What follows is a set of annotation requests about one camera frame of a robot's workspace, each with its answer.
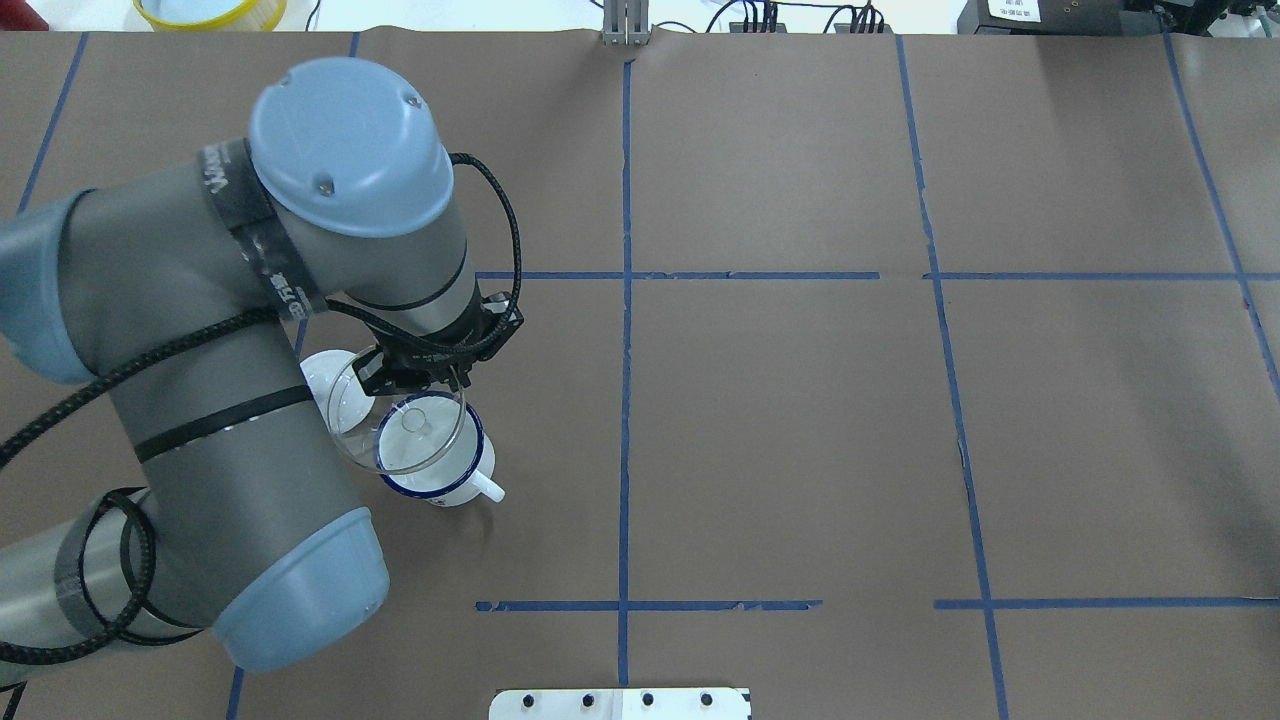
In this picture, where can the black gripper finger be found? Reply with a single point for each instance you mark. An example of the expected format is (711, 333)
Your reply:
(371, 378)
(458, 379)

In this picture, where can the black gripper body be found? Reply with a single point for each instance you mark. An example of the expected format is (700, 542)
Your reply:
(413, 364)

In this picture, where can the white mug lid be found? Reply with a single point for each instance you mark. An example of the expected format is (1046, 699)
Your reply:
(337, 392)

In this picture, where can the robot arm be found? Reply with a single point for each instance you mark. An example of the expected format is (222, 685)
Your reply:
(169, 295)

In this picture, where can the white enamel mug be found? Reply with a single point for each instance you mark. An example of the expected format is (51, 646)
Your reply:
(450, 470)

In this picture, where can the yellow rimmed bowl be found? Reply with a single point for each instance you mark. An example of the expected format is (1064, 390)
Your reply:
(212, 16)

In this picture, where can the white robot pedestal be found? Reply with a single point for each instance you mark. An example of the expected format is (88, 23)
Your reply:
(623, 703)

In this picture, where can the aluminium frame post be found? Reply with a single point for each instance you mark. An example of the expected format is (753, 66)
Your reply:
(626, 23)

